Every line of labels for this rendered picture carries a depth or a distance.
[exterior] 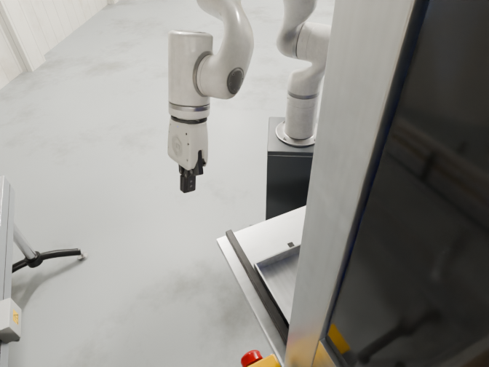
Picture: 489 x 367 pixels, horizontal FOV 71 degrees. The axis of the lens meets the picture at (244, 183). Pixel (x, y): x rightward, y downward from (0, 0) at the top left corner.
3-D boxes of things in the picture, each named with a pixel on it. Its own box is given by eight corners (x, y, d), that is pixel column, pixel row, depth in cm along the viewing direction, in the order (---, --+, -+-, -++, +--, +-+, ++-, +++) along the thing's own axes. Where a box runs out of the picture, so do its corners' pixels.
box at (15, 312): (21, 338, 122) (9, 326, 116) (5, 344, 120) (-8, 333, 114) (22, 309, 130) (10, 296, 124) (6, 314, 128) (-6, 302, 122)
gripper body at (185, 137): (161, 107, 72) (161, 156, 77) (185, 120, 65) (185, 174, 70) (192, 104, 77) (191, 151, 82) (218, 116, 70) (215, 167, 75)
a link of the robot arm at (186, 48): (221, 103, 71) (188, 95, 75) (225, 33, 65) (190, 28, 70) (193, 109, 65) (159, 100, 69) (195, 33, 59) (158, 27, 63)
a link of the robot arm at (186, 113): (159, 97, 71) (160, 112, 72) (181, 108, 65) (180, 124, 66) (195, 95, 76) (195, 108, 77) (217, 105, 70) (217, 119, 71)
